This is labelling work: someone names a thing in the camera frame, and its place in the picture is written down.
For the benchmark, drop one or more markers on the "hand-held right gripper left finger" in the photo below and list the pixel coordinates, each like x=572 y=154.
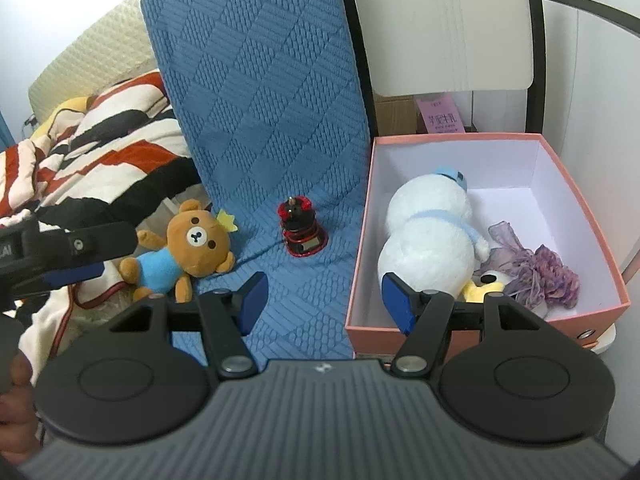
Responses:
x=252 y=300

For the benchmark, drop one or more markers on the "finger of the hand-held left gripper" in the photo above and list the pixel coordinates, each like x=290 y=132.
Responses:
x=100 y=242
x=75 y=275

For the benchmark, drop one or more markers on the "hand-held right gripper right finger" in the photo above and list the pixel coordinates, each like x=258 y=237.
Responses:
x=397 y=305

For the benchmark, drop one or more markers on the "white duck plush toy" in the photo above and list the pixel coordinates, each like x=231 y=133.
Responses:
x=430 y=230

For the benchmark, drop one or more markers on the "brown bear plush toy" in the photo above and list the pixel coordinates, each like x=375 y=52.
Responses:
x=195 y=240

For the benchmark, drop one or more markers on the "purple organza ribbon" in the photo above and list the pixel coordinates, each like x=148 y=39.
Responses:
x=545 y=270

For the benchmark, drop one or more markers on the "pink cardboard box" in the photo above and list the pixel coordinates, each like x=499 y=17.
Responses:
x=510 y=170

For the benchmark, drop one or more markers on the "person's left hand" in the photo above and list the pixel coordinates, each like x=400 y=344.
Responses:
x=17 y=420

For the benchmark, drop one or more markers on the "beige lace bed skirt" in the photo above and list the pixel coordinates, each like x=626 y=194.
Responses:
x=155 y=210

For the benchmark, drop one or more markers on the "small yellow plush crown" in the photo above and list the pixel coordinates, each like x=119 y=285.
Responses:
x=227 y=221

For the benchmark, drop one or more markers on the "red black toy figure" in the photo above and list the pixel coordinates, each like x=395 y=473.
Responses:
x=300 y=230

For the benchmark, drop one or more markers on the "striped red black white blanket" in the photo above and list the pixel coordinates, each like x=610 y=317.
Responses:
x=110 y=150

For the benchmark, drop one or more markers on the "brown cardboard box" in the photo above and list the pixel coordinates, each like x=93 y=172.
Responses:
x=395 y=115

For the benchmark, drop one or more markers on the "blue textured mat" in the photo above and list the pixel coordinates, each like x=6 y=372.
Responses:
x=260 y=110

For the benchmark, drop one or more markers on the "beige quilted headboard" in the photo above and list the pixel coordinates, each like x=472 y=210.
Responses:
x=100 y=50

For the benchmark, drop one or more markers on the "pink paper card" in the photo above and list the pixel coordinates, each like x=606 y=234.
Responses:
x=437 y=115

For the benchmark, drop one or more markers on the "white chair with black frame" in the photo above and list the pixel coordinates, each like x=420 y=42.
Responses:
x=425 y=20

